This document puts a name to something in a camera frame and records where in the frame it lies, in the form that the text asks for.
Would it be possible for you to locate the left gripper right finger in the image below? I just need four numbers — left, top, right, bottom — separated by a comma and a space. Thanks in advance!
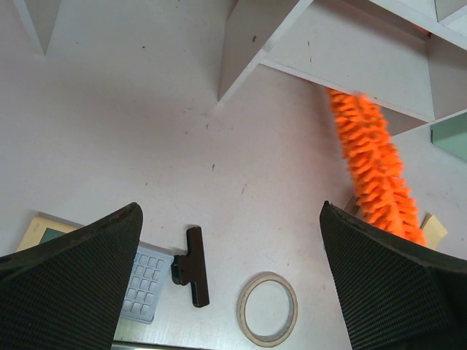
320, 201, 466, 349

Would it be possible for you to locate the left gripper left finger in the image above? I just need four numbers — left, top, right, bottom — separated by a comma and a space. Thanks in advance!
1, 203, 142, 349

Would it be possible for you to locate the orange microfiber duster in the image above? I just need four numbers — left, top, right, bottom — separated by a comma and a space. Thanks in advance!
327, 88, 426, 246

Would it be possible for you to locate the wooden ring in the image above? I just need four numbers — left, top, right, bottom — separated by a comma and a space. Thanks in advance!
236, 271, 299, 348

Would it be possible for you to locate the white wooden bookshelf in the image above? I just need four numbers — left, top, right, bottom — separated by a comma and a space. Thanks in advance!
1, 1, 466, 135

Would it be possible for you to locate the yellow sticky note pad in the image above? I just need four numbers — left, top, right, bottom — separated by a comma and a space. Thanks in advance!
421, 213, 448, 250

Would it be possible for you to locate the black white stapler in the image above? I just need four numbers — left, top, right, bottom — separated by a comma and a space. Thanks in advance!
344, 195, 361, 217

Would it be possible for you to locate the black T-shaped clip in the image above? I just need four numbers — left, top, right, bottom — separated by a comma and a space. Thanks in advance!
171, 226, 209, 308

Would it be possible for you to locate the mint green desk organizer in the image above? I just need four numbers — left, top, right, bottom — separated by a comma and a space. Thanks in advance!
431, 113, 467, 162

